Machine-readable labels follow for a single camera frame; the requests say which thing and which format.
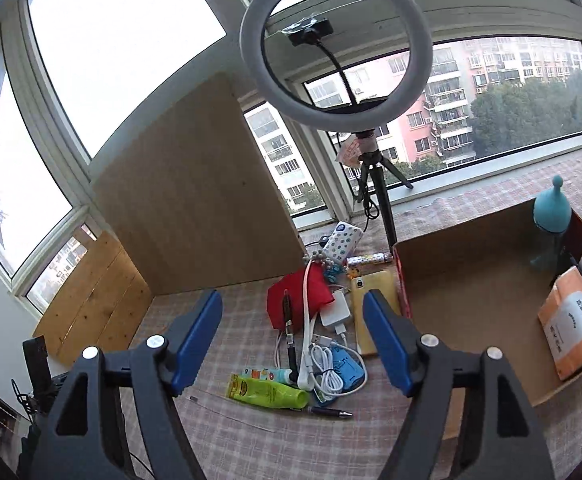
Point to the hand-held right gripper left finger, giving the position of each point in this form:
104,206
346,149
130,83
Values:
196,345

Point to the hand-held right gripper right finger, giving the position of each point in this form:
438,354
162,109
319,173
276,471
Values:
388,345

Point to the red-sided cardboard box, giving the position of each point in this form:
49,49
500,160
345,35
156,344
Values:
471,285

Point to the orange tissue packet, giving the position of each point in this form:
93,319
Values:
573,325

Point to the blue transparent plastic bottle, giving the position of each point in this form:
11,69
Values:
551,210

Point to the yellow phone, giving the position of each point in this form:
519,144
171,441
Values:
371,320

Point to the blue plastic holder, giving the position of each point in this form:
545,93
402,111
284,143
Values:
348,370

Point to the white charger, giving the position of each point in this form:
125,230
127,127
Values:
336,312

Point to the clear plastic ruler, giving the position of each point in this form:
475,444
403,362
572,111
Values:
221,408

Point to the small colourful tube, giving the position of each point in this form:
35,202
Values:
266,375

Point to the patterned small case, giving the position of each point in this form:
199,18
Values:
371,260

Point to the green tube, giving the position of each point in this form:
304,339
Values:
271,392

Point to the red cloth pouch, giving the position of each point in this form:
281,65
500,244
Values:
316,290

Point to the dark pen with silver tip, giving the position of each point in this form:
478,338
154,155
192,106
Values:
323,411

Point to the black pen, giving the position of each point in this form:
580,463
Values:
288,325

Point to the wooden plank panel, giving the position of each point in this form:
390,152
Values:
96,300

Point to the polka dot tissue pack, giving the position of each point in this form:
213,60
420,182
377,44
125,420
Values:
343,240

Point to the pink plaid tablecloth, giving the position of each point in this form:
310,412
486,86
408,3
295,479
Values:
251,450

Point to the black tripod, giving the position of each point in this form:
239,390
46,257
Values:
386,210

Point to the wooden back board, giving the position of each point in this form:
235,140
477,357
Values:
196,185

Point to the black device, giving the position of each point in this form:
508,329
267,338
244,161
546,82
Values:
36,365

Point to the pink tag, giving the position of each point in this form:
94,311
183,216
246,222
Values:
349,152

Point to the black gooseneck clamp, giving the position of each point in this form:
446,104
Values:
311,35

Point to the white window frame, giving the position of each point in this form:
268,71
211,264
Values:
56,125

